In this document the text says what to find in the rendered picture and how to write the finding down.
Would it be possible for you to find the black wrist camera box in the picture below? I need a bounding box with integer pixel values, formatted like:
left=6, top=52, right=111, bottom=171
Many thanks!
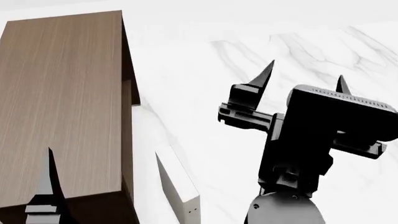
left=287, top=84, right=398, bottom=143

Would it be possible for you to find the brown wooden cabinet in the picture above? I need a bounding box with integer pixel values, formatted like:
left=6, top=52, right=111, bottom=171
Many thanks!
left=0, top=9, right=142, bottom=224

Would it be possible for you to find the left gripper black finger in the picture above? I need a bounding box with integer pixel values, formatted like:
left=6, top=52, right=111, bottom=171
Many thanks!
left=24, top=146, right=78, bottom=224

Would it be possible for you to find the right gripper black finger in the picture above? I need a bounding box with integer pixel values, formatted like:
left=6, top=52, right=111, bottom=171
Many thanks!
left=228, top=59, right=276, bottom=111
left=335, top=74, right=353, bottom=96

